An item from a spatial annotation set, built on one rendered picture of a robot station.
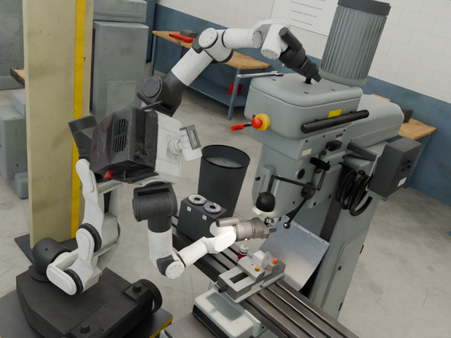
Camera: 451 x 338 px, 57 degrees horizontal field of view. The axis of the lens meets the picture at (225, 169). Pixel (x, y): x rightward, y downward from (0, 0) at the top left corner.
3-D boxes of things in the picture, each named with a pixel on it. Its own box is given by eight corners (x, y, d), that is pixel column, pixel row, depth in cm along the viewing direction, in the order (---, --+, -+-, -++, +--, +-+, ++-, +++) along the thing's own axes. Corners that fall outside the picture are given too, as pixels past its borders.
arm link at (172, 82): (163, 63, 157) (139, 90, 160) (176, 78, 154) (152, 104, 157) (180, 74, 168) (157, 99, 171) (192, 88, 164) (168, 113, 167)
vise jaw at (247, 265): (255, 282, 188) (257, 275, 186) (236, 265, 195) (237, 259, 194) (264, 277, 192) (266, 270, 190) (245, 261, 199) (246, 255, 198)
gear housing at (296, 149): (296, 163, 154) (304, 138, 149) (248, 137, 168) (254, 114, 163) (341, 147, 177) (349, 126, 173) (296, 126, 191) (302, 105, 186)
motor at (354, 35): (349, 88, 163) (378, 1, 148) (308, 72, 174) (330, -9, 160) (372, 84, 177) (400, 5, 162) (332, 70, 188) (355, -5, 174)
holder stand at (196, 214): (208, 249, 214) (215, 216, 205) (176, 229, 224) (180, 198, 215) (221, 239, 224) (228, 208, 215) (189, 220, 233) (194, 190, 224)
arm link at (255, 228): (272, 227, 179) (248, 231, 174) (266, 245, 184) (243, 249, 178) (256, 210, 189) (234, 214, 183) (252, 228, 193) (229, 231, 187)
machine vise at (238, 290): (235, 305, 182) (240, 286, 178) (213, 285, 191) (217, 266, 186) (285, 277, 206) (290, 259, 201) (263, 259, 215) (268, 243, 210)
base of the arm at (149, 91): (131, 104, 158) (154, 109, 153) (141, 72, 159) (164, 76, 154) (154, 115, 172) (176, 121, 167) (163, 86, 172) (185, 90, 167)
